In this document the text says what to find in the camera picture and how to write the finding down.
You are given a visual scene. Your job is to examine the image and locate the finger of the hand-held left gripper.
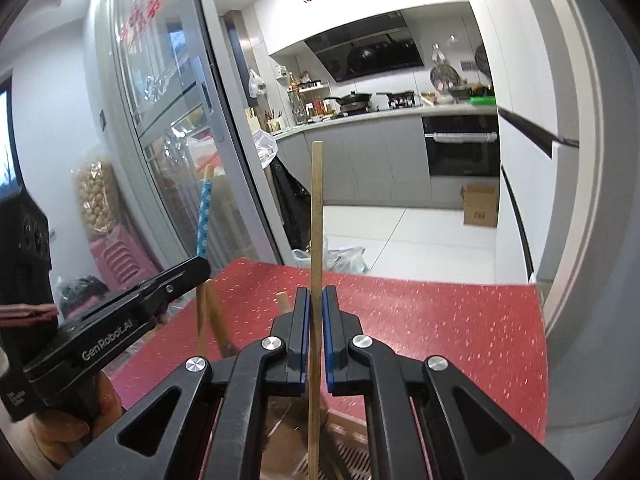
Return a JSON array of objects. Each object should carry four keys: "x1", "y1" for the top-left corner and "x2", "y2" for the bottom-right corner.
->
[{"x1": 82, "y1": 256, "x2": 212, "y2": 322}]

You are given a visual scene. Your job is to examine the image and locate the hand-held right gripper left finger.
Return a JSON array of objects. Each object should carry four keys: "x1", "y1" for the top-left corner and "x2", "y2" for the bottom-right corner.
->
[{"x1": 57, "y1": 286, "x2": 312, "y2": 480}]

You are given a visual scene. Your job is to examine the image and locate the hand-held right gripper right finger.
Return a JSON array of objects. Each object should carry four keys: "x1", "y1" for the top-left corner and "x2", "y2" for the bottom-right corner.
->
[{"x1": 323, "y1": 285, "x2": 574, "y2": 480}]

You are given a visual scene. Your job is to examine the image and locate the blue patterned chopstick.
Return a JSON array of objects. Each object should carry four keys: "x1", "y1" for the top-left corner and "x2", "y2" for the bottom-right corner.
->
[{"x1": 195, "y1": 164, "x2": 215, "y2": 357}]

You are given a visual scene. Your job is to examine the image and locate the person's left hand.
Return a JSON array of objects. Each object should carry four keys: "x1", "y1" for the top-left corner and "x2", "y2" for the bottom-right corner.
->
[{"x1": 27, "y1": 372, "x2": 127, "y2": 467}]

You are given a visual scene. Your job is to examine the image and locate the stack of pink stools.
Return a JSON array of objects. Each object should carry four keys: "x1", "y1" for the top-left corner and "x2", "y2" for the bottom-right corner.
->
[{"x1": 89, "y1": 231, "x2": 162, "y2": 292}]

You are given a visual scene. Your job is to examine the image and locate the clear plastic bag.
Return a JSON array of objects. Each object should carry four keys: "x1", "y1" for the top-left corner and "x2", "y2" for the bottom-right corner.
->
[
  {"x1": 251, "y1": 129, "x2": 279, "y2": 169},
  {"x1": 291, "y1": 234, "x2": 370, "y2": 275}
]

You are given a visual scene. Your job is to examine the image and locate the bag of peanuts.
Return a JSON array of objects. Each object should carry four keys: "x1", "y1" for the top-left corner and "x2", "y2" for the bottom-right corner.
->
[{"x1": 73, "y1": 156, "x2": 122, "y2": 242}]

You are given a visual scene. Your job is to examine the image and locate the black trash bag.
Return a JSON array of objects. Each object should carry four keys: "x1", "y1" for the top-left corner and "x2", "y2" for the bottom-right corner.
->
[{"x1": 271, "y1": 156, "x2": 314, "y2": 252}]

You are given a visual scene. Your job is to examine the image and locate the sliding glass door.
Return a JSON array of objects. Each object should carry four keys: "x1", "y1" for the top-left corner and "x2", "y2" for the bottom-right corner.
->
[{"x1": 94, "y1": 0, "x2": 282, "y2": 273}]

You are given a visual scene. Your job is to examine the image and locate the grey base cabinets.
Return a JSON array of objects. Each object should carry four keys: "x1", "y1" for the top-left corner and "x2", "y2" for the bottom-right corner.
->
[{"x1": 274, "y1": 112, "x2": 426, "y2": 208}]

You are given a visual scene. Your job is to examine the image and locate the cardboard box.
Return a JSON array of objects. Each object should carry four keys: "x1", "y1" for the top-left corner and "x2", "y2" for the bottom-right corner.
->
[{"x1": 460, "y1": 183, "x2": 500, "y2": 227}]

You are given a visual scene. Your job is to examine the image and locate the spice rack with bottles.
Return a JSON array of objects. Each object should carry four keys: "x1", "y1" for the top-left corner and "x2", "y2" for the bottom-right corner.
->
[{"x1": 286, "y1": 79, "x2": 332, "y2": 124}]

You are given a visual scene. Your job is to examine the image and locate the black built-in oven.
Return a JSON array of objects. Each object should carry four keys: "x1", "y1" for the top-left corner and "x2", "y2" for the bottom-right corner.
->
[{"x1": 420, "y1": 113, "x2": 501, "y2": 179}]

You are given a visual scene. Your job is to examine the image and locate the white refrigerator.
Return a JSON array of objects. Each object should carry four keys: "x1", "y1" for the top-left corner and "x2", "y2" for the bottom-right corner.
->
[{"x1": 467, "y1": 0, "x2": 587, "y2": 286}]

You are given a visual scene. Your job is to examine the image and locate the black wok with lid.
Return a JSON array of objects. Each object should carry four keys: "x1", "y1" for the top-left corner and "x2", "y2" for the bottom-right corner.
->
[{"x1": 324, "y1": 90, "x2": 374, "y2": 112}]

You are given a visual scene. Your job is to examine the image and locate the black range hood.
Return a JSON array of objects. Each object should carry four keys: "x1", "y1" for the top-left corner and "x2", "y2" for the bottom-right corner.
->
[{"x1": 303, "y1": 24, "x2": 426, "y2": 84}]

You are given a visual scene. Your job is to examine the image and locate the round metal steamer rack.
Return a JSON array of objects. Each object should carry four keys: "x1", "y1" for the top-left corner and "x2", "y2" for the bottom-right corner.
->
[{"x1": 429, "y1": 61, "x2": 459, "y2": 92}]

